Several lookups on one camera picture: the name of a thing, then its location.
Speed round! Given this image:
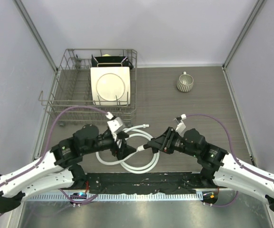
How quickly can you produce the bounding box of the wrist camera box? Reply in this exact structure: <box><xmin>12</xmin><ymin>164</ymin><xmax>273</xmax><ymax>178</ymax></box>
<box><xmin>174</xmin><ymin>114</ymin><xmax>187</xmax><ymax>134</ymax></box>
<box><xmin>106</xmin><ymin>112</ymin><xmax>125</xmax><ymax>141</ymax></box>

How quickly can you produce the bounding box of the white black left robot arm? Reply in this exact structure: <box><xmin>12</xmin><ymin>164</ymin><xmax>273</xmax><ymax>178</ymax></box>
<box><xmin>0</xmin><ymin>124</ymin><xmax>137</xmax><ymax>214</ymax></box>

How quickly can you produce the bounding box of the white slotted cable duct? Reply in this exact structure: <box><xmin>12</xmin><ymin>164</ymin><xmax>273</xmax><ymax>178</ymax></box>
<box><xmin>27</xmin><ymin>191</ymin><xmax>203</xmax><ymax>202</ymax></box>

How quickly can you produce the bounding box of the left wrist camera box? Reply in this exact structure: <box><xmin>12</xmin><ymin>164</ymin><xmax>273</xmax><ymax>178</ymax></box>
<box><xmin>106</xmin><ymin>112</ymin><xmax>125</xmax><ymax>141</ymax></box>

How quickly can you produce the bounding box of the black elbow hose fitting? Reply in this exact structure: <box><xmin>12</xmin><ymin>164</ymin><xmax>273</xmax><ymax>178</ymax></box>
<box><xmin>143</xmin><ymin>143</ymin><xmax>152</xmax><ymax>149</ymax></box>

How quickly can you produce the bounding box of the white hose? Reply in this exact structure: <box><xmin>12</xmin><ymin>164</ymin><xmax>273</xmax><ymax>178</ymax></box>
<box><xmin>95</xmin><ymin>123</ymin><xmax>161</xmax><ymax>175</ymax></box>

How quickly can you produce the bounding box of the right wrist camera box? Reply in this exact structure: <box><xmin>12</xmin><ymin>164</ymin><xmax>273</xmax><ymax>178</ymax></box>
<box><xmin>174</xmin><ymin>114</ymin><xmax>187</xmax><ymax>134</ymax></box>

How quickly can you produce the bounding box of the grey ribbed ceramic mug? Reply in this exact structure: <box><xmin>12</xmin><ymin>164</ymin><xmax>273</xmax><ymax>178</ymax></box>
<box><xmin>176</xmin><ymin>72</ymin><xmax>194</xmax><ymax>93</ymax></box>

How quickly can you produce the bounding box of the black square dish in rack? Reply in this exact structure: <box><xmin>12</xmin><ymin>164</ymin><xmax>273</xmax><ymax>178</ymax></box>
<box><xmin>91</xmin><ymin>56</ymin><xmax>134</xmax><ymax>70</ymax></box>

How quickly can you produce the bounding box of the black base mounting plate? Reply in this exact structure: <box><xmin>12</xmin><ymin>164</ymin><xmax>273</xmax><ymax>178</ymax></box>
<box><xmin>58</xmin><ymin>171</ymin><xmax>230</xmax><ymax>194</ymax></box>

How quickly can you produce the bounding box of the grey wire dish rack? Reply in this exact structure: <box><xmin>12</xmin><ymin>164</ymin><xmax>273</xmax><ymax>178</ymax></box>
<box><xmin>38</xmin><ymin>48</ymin><xmax>138</xmax><ymax>126</ymax></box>

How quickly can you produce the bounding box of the white square plate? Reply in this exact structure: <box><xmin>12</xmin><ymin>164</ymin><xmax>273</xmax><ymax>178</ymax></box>
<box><xmin>90</xmin><ymin>66</ymin><xmax>131</xmax><ymax>106</ymax></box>

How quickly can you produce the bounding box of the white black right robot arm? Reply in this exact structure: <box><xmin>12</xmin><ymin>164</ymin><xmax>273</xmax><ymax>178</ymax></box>
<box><xmin>145</xmin><ymin>127</ymin><xmax>274</xmax><ymax>212</ymax></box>

